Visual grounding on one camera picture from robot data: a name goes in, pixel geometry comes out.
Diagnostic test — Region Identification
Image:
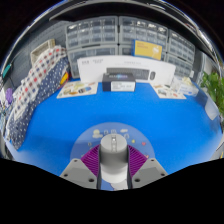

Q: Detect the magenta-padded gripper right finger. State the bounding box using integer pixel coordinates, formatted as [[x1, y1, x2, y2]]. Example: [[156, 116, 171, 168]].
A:
[[126, 144, 169, 190]]

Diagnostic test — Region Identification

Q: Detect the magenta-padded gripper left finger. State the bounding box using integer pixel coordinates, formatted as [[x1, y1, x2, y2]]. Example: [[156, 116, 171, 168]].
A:
[[59, 143, 102, 190]]

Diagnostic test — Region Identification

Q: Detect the white computer mouse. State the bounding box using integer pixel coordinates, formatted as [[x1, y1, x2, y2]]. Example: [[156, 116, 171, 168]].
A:
[[99, 133, 129, 184]]

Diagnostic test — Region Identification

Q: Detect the large blue desk mat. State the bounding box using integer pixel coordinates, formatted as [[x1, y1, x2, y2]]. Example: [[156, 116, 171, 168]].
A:
[[5, 79, 224, 192]]

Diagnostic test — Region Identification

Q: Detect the navy polka-dot cloth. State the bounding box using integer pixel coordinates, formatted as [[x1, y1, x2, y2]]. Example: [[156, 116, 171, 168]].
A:
[[6, 58, 70, 151]]

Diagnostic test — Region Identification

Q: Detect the colourful printed leaflet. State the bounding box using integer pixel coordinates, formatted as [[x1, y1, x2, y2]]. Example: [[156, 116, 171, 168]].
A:
[[56, 80, 99, 99], [149, 82, 187, 100]]

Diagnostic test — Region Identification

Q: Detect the small black box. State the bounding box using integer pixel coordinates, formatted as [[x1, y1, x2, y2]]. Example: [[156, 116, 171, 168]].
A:
[[101, 73, 137, 93]]

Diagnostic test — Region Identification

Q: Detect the blue and white tissue box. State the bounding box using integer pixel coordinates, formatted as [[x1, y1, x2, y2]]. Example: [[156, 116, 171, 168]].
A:
[[171, 76, 200, 98]]

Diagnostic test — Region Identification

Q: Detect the small purple figurine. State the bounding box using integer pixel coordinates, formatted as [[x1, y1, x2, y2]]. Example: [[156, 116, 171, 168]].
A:
[[4, 87, 15, 106]]

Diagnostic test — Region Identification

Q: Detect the white checked cloth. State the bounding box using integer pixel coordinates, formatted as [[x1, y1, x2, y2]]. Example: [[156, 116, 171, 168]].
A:
[[13, 45, 68, 116]]

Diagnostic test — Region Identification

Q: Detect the green potted plant white pot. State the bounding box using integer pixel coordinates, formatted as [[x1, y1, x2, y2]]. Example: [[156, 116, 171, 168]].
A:
[[199, 70, 224, 123]]

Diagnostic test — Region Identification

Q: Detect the long white keyboard box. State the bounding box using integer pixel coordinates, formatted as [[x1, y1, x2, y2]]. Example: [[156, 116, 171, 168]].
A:
[[77, 54, 177, 84]]

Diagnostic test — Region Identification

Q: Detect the yellow box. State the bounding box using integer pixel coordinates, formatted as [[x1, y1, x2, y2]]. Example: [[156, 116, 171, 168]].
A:
[[133, 39, 163, 61]]

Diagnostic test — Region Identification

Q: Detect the light wooden crate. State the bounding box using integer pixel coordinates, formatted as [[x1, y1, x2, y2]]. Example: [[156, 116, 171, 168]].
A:
[[29, 38, 56, 64]]

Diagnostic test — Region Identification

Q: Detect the black wall shelf unit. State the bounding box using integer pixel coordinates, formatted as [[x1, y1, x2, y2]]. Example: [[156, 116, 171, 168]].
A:
[[43, 1, 209, 34]]

